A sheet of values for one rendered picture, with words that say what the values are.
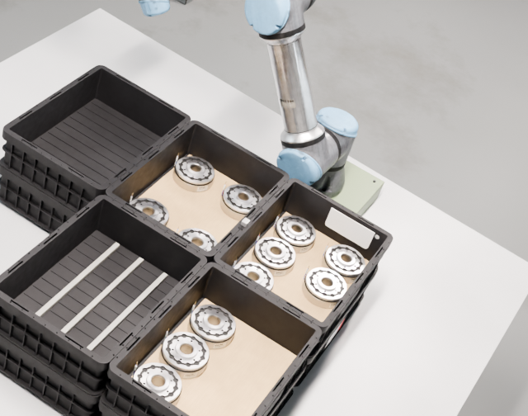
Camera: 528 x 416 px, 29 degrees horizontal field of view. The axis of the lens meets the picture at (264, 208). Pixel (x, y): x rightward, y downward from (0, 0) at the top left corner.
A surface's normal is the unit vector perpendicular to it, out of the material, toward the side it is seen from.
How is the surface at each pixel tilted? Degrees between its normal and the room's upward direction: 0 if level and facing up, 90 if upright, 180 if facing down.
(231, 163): 90
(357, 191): 2
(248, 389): 0
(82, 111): 0
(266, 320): 90
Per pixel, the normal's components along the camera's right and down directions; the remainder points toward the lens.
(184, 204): 0.26, -0.72
